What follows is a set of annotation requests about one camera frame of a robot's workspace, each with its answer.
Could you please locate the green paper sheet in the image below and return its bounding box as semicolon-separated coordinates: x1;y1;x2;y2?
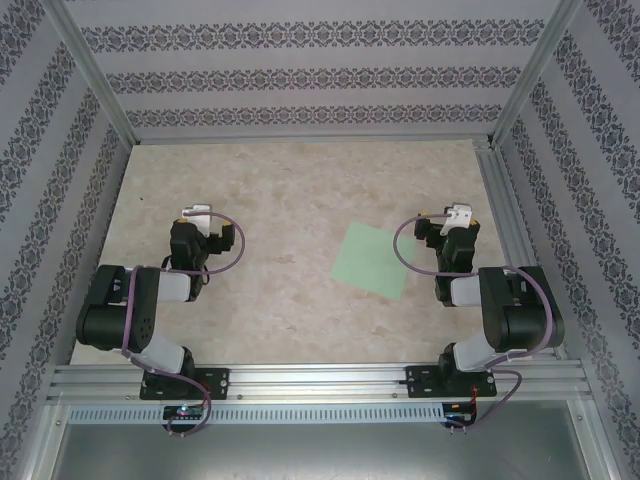
329;221;419;302

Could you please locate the grey sheet metal panel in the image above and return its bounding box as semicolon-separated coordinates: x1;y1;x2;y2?
49;424;619;480

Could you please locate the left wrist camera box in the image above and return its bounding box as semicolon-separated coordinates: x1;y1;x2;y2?
180;202;214;236

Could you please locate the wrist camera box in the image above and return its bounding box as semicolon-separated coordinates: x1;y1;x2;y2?
442;201;474;236
180;202;214;236

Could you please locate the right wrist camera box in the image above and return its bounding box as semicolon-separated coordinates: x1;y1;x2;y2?
442;201;474;236

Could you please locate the aluminium side rail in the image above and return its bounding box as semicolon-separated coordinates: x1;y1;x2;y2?
474;139;569;361

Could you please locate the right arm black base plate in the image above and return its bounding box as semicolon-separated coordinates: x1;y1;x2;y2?
405;364;499;400

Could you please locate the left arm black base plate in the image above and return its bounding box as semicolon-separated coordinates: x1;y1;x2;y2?
139;367;231;401

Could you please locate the aluminium frame post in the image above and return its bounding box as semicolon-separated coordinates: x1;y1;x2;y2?
44;0;139;147
489;0;586;149

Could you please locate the aluminium mounting rail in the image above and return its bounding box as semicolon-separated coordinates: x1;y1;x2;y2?
47;363;594;404

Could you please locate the slotted grey cable duct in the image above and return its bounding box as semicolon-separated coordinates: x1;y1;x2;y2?
67;403;449;426

